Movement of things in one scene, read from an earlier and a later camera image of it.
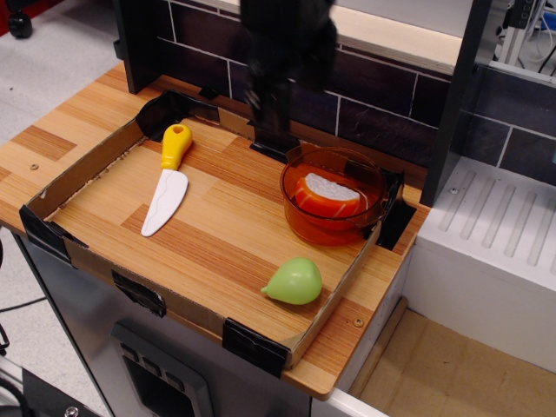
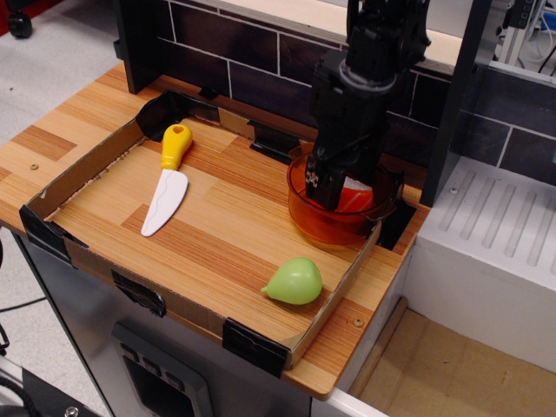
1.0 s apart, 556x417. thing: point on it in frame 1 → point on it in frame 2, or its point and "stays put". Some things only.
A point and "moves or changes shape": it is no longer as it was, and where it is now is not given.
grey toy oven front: [141, 362] stays put
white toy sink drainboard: [484, 264] stays put
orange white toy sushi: [325, 196] moves or changes shape
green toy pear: [297, 281] stays put
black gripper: [287, 39] → [350, 129]
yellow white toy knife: [172, 187] stays put
